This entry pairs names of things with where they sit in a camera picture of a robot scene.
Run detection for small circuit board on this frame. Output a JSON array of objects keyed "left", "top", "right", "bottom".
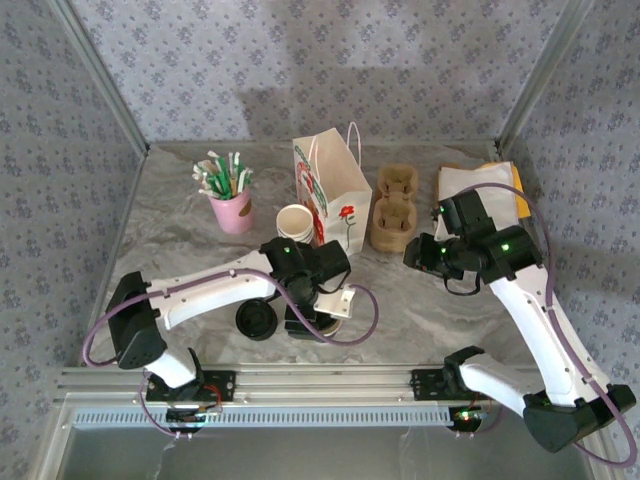
[
  {"left": 448, "top": 405, "right": 490, "bottom": 432},
  {"left": 166, "top": 405, "right": 224, "bottom": 434}
]

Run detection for pink metal canister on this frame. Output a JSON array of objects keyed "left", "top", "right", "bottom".
[{"left": 208, "top": 188, "right": 255, "bottom": 235}]

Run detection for aluminium frame post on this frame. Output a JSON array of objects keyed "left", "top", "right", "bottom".
[
  {"left": 494, "top": 0, "right": 596, "bottom": 154},
  {"left": 49, "top": 0, "right": 152, "bottom": 155}
]

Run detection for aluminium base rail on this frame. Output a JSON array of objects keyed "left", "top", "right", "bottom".
[{"left": 54, "top": 365, "right": 541, "bottom": 405}]

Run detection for brown pulp cup carrier stack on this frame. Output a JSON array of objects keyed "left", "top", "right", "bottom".
[{"left": 369, "top": 164, "right": 420, "bottom": 253}]

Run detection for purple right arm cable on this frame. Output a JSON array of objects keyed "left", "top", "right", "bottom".
[{"left": 462, "top": 182, "right": 639, "bottom": 469}]

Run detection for thin purple base cable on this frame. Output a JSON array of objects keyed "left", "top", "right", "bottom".
[{"left": 133, "top": 372, "right": 196, "bottom": 441}]

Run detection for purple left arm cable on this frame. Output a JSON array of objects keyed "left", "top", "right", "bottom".
[{"left": 81, "top": 269, "right": 380, "bottom": 369}]

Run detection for stacked paper cups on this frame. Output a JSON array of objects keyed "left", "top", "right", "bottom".
[{"left": 275, "top": 203, "right": 316, "bottom": 246}]

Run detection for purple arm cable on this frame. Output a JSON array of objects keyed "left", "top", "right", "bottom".
[
  {"left": 462, "top": 182, "right": 639, "bottom": 469},
  {"left": 81, "top": 269, "right": 380, "bottom": 369}
]

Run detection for white flower print paper bag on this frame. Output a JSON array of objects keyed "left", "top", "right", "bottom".
[{"left": 292, "top": 121, "right": 374, "bottom": 257}]

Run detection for black sleeved paper cup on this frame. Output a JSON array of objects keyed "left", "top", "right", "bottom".
[{"left": 319, "top": 315, "right": 345, "bottom": 342}]

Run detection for white napkin stack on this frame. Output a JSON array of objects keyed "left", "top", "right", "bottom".
[{"left": 434, "top": 162, "right": 519, "bottom": 241}]

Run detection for grey slotted cable duct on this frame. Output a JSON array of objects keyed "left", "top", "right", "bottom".
[{"left": 72, "top": 403, "right": 496, "bottom": 429}]

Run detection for black cup lid stack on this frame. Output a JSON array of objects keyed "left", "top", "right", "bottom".
[{"left": 234, "top": 298, "right": 278, "bottom": 342}]

